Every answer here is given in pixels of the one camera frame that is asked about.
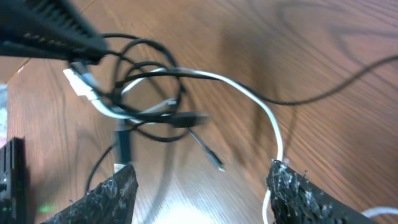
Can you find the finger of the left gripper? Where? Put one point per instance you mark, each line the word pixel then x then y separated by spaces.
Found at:
pixel 48 29

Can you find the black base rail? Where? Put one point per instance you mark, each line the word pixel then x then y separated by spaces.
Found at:
pixel 13 186

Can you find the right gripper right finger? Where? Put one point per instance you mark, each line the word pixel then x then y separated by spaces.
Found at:
pixel 296 200

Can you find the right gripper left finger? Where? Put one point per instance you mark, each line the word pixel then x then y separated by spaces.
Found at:
pixel 112 201

